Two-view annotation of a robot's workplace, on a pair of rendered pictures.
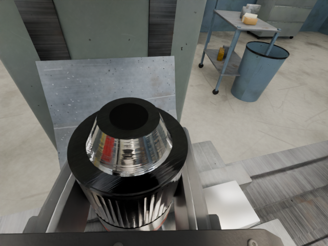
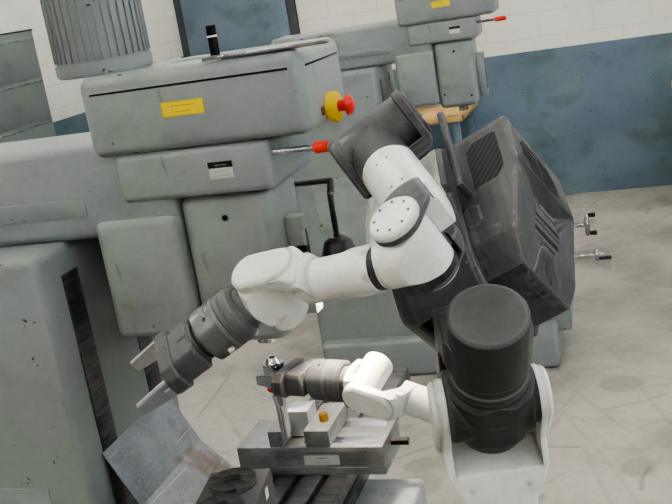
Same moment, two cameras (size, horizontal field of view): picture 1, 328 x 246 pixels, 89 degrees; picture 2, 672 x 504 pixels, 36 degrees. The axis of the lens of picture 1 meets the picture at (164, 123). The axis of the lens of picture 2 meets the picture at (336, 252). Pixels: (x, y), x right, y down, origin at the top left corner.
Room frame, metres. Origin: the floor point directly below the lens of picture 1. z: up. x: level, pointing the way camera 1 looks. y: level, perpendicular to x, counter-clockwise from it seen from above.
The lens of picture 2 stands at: (-1.44, 1.50, 2.00)
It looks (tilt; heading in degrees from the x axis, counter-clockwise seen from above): 15 degrees down; 310
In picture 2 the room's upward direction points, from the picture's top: 9 degrees counter-clockwise
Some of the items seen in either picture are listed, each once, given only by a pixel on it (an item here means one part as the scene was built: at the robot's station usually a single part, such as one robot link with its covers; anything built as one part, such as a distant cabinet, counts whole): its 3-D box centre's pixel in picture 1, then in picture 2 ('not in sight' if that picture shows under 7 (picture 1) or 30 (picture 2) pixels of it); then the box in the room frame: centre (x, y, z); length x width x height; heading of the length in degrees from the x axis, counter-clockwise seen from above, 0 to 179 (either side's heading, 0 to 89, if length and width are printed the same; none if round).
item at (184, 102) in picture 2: not in sight; (215, 95); (0.06, 0.02, 1.81); 0.47 x 0.26 x 0.16; 21
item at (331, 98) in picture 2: not in sight; (334, 106); (-0.17, -0.07, 1.76); 0.06 x 0.02 x 0.06; 111
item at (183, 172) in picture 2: not in sight; (216, 160); (0.08, 0.03, 1.68); 0.34 x 0.24 x 0.10; 21
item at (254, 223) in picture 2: not in sight; (250, 255); (0.05, 0.01, 1.47); 0.21 x 0.19 x 0.32; 111
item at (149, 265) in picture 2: not in sight; (170, 261); (0.23, 0.08, 1.47); 0.24 x 0.19 x 0.26; 111
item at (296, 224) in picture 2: not in sight; (303, 263); (-0.06, -0.03, 1.44); 0.04 x 0.04 x 0.21; 21
